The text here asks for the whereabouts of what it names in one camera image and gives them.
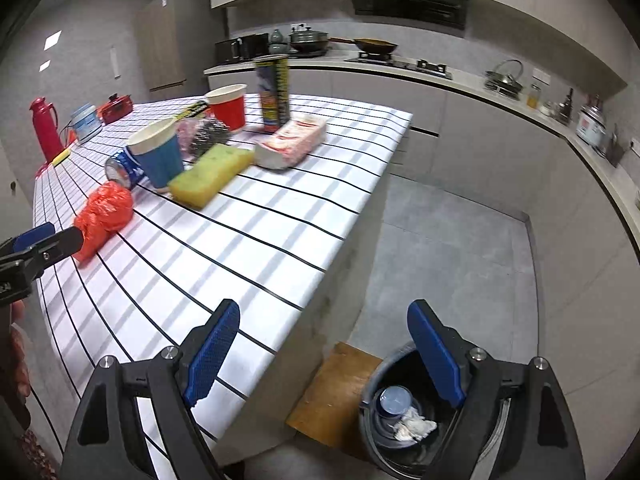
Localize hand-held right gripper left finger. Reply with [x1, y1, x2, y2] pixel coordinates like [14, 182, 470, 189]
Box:
[60, 299, 241, 480]

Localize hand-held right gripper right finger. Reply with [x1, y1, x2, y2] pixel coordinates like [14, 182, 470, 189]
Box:
[406, 299, 586, 480]

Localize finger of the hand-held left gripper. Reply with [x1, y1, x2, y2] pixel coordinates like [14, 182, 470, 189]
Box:
[0, 226, 85, 282]
[13, 222, 56, 257]

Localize orange plastic bag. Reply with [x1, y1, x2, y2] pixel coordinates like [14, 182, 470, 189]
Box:
[72, 181, 135, 263]

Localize dark grey trash bin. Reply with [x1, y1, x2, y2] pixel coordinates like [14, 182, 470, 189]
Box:
[359, 342, 507, 477]

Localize clear plastic bag pink contents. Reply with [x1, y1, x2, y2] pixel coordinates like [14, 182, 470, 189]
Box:
[174, 117, 202, 152]

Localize small yellow black can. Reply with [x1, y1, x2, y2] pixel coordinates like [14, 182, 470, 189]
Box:
[174, 101, 211, 121]

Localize light blue cup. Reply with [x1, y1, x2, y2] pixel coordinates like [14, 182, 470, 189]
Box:
[374, 384, 414, 419]

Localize crumpled white tissue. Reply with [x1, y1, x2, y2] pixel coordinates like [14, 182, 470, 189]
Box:
[392, 406, 439, 442]

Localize person's patterned clothing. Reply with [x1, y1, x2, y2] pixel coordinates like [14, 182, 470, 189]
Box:
[0, 322, 57, 480]

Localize blue drink can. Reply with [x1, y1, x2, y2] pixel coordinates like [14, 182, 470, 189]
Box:
[104, 148, 147, 191]

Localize red thermos jug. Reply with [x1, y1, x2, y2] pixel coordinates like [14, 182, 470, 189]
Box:
[28, 97, 64, 164]

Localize wooden board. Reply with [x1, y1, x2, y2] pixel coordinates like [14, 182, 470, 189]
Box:
[285, 342, 384, 449]

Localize white grid kitchen island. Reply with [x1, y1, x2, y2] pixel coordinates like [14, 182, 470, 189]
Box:
[31, 94, 414, 480]

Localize blue paper cup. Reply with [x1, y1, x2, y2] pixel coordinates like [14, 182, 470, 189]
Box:
[125, 119, 186, 192]

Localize small red pot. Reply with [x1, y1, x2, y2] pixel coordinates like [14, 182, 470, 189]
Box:
[97, 92, 134, 125]

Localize yellow green sponge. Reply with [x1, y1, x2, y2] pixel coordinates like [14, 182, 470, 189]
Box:
[168, 146, 255, 210]

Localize steel wool scrubber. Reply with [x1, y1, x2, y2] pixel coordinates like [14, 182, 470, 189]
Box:
[187, 118, 231, 161]

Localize red paper cup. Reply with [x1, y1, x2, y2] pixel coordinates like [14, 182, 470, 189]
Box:
[204, 83, 249, 134]

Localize pink white tissue pack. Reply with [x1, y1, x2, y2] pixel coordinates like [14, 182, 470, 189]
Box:
[253, 113, 328, 170]

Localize beige refrigerator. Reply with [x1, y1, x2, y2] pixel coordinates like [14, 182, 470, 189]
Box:
[134, 0, 189, 103]

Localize tall yellow black can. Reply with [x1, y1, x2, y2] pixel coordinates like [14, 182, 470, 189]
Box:
[253, 54, 292, 135]

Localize black microwave oven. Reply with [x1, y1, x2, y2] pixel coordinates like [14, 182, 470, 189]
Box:
[214, 33, 271, 65]

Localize black knife block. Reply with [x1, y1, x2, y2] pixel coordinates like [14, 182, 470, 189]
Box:
[607, 132, 626, 166]

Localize dark glass bottle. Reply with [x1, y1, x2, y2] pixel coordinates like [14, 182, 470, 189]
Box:
[557, 87, 576, 124]

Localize white rice cooker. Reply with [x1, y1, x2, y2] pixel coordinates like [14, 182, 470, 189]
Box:
[574, 94, 611, 149]

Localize steel kettle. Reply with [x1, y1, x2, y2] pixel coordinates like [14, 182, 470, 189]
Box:
[483, 58, 524, 96]

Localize black gas stove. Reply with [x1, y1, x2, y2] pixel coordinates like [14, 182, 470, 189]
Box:
[344, 54, 454, 81]

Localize frying pan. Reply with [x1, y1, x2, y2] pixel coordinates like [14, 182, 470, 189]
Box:
[329, 36, 399, 56]

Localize grey lidded cooking pot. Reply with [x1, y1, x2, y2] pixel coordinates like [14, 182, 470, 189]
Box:
[288, 24, 331, 56]

